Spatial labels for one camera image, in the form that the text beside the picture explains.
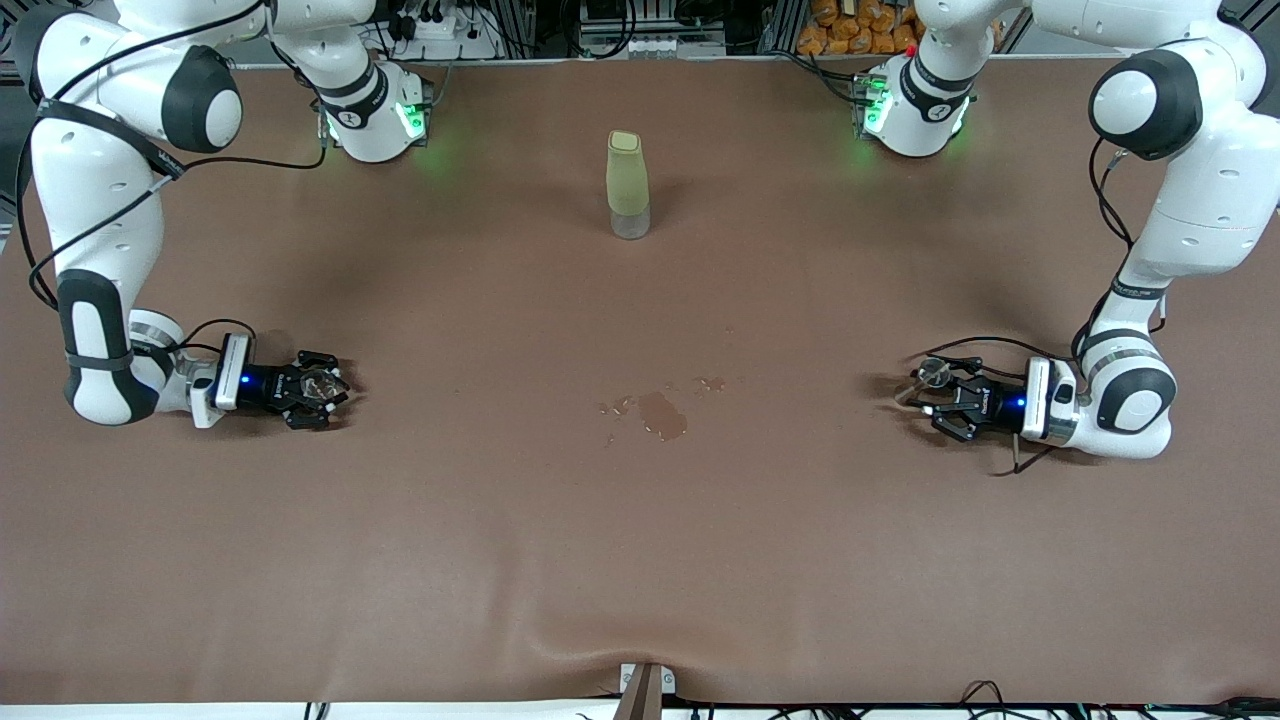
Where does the steel double jigger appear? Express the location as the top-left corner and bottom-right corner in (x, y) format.
(900, 358), (956, 406)

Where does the spilled liquid puddle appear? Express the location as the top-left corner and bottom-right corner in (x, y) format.
(598, 375), (728, 443)

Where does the white power strip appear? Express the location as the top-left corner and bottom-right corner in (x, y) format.
(385, 12), (501, 61)

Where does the brown table mat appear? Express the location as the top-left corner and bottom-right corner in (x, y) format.
(0, 55), (1280, 706)

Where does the green sleeved bottle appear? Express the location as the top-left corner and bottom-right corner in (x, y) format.
(606, 130), (652, 241)

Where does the orange snack bags pile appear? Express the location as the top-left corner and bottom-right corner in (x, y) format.
(797, 0), (1004, 57)

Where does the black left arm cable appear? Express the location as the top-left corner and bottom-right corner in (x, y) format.
(920, 135), (1166, 476)

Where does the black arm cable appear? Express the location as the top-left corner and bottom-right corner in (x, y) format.
(920, 135), (1166, 476)
(15, 0), (331, 356)

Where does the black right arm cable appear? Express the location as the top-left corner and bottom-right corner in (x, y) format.
(15, 0), (331, 356)

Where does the metal table clamp bracket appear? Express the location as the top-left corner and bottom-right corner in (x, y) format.
(618, 662), (678, 720)

